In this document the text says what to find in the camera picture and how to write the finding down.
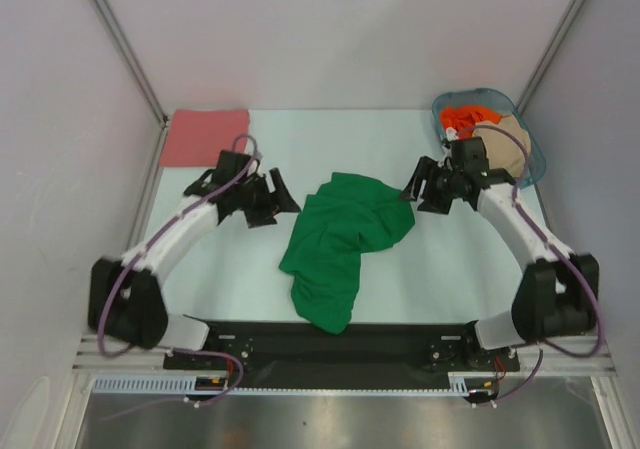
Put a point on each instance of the corner aluminium post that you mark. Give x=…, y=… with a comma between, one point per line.
x=123, y=47
x=560, y=33

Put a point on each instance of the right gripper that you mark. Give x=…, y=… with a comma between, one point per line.
x=427, y=170

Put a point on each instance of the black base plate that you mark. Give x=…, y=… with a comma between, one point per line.
x=300, y=356

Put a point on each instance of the folded pink t shirt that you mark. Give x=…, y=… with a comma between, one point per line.
x=195, y=138

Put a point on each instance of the blue plastic basket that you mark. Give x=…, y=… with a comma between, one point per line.
x=535, y=163

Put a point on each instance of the orange t shirt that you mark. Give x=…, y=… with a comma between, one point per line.
x=465, y=116

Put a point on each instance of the right corner aluminium post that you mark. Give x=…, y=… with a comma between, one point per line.
x=560, y=33

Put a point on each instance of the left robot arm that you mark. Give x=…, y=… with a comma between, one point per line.
x=127, y=299

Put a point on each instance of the beige t shirt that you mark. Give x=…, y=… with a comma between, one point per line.
x=502, y=151

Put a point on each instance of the aluminium frame rail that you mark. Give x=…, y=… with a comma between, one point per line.
x=554, y=364

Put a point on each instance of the left corner aluminium post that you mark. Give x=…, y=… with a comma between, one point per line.
x=123, y=47

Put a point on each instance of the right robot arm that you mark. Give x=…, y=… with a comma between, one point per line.
x=558, y=292

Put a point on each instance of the green t shirt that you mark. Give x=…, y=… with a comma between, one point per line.
x=349, y=216

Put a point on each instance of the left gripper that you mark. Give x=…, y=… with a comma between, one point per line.
x=281, y=197

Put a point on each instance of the white garment in basket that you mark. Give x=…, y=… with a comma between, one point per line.
x=450, y=136

